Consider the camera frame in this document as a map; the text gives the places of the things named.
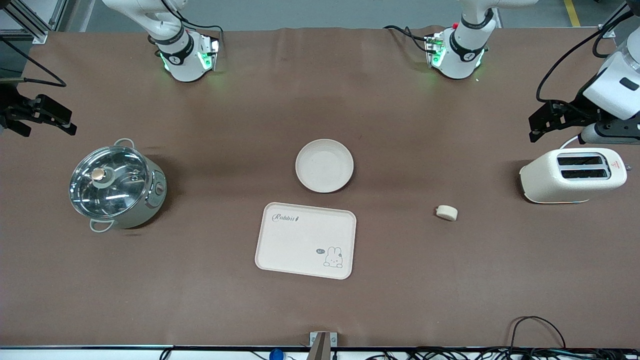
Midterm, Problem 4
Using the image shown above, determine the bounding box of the black left base cable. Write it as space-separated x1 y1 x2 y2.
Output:
383 24 434 54

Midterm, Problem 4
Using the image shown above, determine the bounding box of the black cable tangle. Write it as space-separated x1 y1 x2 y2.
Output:
364 346 640 360

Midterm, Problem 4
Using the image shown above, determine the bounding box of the black right base cable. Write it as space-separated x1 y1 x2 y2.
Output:
176 14 225 39

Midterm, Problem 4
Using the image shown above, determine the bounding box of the glass pot lid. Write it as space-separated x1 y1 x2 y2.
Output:
69 146 151 218

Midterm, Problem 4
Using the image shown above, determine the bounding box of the aluminium frame profile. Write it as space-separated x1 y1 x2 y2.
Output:
0 0 68 45
599 10 628 39

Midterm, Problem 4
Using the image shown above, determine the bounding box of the cream rabbit print tray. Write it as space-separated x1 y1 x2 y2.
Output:
255 202 357 280

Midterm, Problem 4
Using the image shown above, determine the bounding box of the brown table mat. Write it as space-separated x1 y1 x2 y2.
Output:
0 26 640 349

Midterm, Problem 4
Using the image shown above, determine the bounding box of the round cream plate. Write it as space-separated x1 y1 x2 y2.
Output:
295 139 355 194

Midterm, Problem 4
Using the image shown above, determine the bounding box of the cream two-slot toaster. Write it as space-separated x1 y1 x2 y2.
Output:
519 147 632 204

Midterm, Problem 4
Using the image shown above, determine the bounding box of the black base cable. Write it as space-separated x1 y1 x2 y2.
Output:
383 24 434 54
176 14 225 39

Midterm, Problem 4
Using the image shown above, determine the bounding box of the black looped cable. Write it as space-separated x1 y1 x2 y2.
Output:
507 315 569 352

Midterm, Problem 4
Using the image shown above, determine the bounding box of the pale green electric pot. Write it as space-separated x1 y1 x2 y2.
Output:
69 138 168 234

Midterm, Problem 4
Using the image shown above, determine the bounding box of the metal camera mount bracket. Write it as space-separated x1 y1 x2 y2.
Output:
309 331 338 360

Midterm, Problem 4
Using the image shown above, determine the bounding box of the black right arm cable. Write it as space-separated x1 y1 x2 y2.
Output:
0 37 67 88

